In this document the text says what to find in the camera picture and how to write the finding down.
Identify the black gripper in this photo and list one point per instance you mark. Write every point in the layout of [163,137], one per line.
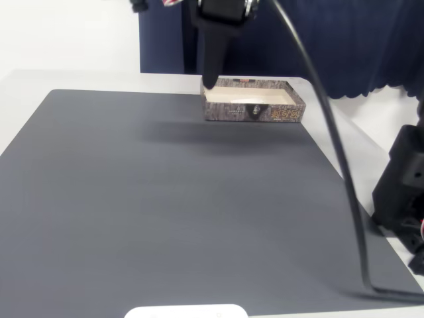
[221,10]

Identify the white rectangular block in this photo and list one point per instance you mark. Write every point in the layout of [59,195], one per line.
[246,100]

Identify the bark-pattern open cardboard box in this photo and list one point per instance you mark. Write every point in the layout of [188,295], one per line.
[232,112]

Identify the navy blue curtain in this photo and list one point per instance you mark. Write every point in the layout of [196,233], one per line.
[265,43]

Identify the dark grey desk mat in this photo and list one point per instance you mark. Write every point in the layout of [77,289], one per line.
[132,198]

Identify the white rounded device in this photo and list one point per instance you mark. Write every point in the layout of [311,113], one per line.
[185,312]

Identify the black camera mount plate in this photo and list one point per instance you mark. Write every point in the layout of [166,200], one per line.
[139,4]

